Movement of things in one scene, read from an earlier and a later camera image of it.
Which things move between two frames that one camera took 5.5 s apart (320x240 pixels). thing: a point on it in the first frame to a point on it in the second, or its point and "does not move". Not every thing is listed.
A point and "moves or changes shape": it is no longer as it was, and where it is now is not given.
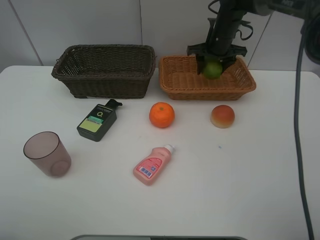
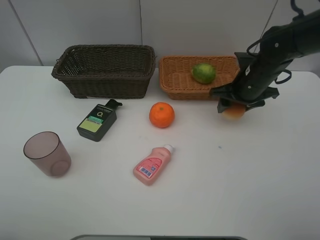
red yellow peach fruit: [222, 116] to [234, 113]
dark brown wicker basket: [106, 71] does not move
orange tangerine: [161, 115] does not move
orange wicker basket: [180, 79] does not move
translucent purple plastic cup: [45, 149] does not move
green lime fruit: [212, 70] moves or changes shape
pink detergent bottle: [149, 167] does not move
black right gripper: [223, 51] to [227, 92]
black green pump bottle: [95, 124] does not move
